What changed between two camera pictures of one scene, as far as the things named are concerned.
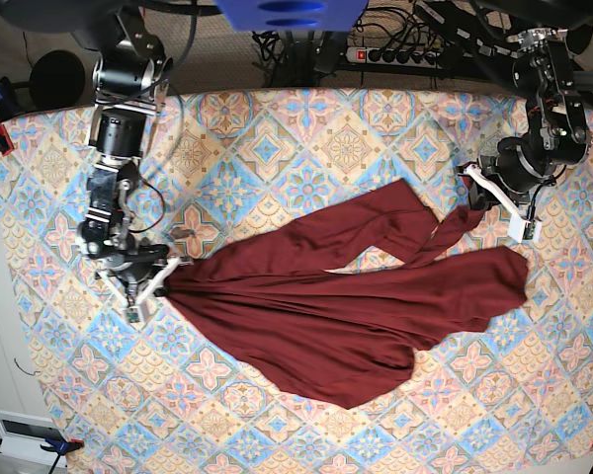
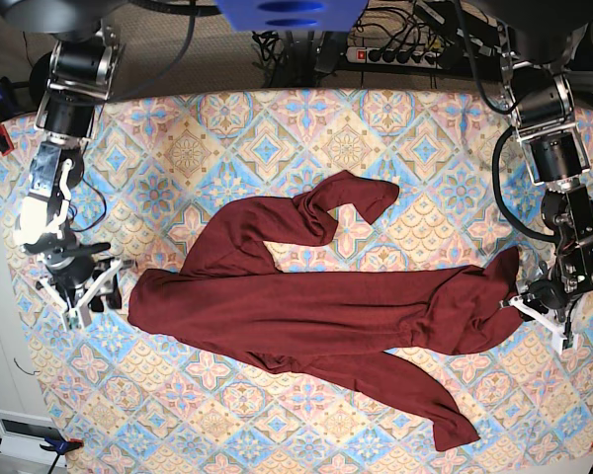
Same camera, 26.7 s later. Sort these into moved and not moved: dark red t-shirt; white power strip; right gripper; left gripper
Moved: right gripper; left gripper; dark red t-shirt
Not moved: white power strip
